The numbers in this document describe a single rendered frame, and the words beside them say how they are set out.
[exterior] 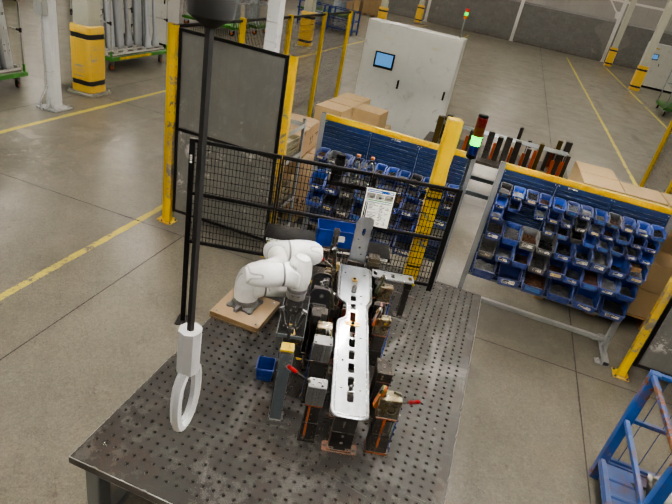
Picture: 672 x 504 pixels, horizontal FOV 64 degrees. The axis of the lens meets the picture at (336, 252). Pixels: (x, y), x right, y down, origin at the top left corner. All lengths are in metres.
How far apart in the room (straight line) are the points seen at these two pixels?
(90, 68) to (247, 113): 5.34
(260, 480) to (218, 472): 0.19
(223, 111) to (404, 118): 4.95
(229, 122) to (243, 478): 3.50
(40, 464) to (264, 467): 1.48
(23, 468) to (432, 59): 7.96
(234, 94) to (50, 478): 3.37
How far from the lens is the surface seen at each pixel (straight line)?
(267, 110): 5.04
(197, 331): 0.42
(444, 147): 3.74
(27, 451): 3.75
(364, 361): 2.84
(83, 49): 10.11
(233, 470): 2.65
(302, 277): 2.28
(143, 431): 2.80
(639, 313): 6.38
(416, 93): 9.54
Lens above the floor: 2.79
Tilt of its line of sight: 28 degrees down
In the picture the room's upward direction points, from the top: 12 degrees clockwise
